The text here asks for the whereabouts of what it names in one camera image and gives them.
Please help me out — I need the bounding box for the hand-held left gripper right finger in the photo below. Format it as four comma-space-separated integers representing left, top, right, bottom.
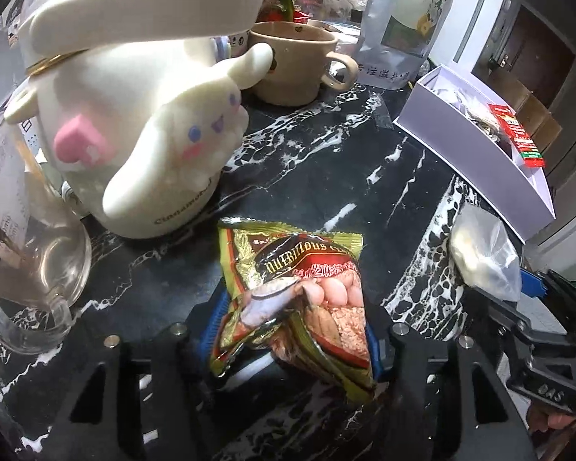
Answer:
364, 322, 539, 461

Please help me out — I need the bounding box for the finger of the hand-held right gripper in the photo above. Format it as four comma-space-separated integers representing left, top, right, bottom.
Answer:
469, 287, 550, 349
520, 269, 576, 315

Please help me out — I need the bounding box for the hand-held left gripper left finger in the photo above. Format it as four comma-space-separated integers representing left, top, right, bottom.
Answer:
58, 295, 231, 461

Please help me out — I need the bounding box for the clear plastic packet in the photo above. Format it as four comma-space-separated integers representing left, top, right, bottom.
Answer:
449, 202, 524, 301

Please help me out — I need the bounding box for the gold brown snack packet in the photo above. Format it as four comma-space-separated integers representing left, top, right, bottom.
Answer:
210, 217, 377, 401

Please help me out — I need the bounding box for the lavender gift box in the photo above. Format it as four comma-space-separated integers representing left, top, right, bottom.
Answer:
394, 64, 556, 243

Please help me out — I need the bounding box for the red green edged packet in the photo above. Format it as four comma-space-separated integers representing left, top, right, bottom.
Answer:
488, 103, 544, 169

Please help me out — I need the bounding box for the person's right hand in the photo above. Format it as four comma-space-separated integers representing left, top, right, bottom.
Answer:
527, 404, 576, 436

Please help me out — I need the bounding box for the clear glass mug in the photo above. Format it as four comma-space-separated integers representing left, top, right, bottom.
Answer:
0, 223, 93, 356

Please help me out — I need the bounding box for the dark wooden door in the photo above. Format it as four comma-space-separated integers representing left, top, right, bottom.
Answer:
499, 5, 576, 106

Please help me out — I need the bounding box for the white cartoon teapot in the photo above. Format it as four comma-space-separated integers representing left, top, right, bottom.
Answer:
4, 0, 275, 238

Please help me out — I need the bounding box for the white refrigerator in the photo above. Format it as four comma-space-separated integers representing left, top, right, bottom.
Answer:
429, 0, 514, 65

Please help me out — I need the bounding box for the silver stand-up pouch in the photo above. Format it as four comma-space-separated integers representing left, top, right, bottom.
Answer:
355, 0, 464, 90

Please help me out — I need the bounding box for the brown ceramic mug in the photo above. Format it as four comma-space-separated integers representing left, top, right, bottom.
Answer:
247, 22, 358, 105

